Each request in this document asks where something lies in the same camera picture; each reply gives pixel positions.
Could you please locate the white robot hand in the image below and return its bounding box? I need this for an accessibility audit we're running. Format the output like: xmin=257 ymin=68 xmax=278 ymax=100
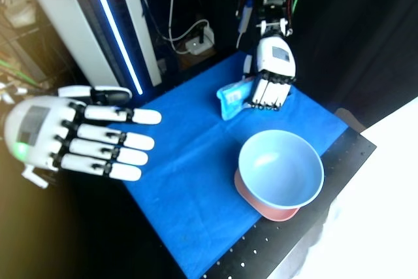
xmin=242 ymin=35 xmax=297 ymax=112
xmin=3 ymin=85 xmax=163 ymax=182

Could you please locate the blue snack packet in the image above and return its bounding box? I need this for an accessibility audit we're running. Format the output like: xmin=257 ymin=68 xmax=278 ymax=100
xmin=216 ymin=78 xmax=259 ymax=122

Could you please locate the light blue bowl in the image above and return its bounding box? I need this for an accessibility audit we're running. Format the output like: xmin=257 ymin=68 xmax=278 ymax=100
xmin=237 ymin=129 xmax=325 ymax=210

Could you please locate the cardboard box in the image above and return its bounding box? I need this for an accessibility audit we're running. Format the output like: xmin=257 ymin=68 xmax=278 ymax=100
xmin=178 ymin=46 xmax=217 ymax=71

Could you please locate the white power adapter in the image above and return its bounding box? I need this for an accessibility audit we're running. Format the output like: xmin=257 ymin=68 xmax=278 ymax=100
xmin=185 ymin=37 xmax=210 ymax=55

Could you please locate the white tower with light strip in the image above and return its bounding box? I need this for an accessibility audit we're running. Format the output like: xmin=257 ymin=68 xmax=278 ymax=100
xmin=16 ymin=0 xmax=163 ymax=97

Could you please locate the crumpled white bag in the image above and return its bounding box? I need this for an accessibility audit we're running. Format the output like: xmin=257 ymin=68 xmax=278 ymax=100
xmin=0 ymin=0 xmax=37 ymax=28

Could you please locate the blue cloth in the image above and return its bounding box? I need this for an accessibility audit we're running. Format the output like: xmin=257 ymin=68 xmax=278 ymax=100
xmin=107 ymin=50 xmax=349 ymax=279

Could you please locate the pink square plate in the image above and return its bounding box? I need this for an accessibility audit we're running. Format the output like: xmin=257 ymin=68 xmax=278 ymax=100
xmin=233 ymin=169 xmax=300 ymax=223

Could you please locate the white hanging adapter cable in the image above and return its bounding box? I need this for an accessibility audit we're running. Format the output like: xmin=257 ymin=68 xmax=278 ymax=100
xmin=235 ymin=0 xmax=254 ymax=48

